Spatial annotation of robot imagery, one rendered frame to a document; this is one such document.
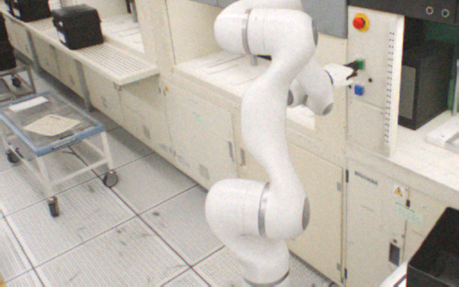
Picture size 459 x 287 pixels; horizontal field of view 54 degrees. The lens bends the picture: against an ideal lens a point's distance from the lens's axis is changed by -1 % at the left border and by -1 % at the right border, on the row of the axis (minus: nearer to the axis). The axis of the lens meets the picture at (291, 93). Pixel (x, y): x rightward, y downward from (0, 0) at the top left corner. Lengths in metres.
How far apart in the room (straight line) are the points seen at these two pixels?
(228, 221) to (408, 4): 0.83
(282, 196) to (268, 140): 0.12
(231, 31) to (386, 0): 0.65
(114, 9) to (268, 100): 3.33
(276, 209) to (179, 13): 1.91
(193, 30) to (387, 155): 1.54
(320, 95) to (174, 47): 1.58
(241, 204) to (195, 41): 1.92
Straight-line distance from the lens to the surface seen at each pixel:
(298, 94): 1.34
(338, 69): 1.49
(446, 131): 1.83
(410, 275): 1.21
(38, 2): 4.64
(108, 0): 4.16
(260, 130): 0.95
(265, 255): 1.08
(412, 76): 1.79
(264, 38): 0.94
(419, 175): 1.63
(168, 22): 2.69
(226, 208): 1.00
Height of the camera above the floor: 1.77
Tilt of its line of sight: 24 degrees down
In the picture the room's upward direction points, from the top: 3 degrees counter-clockwise
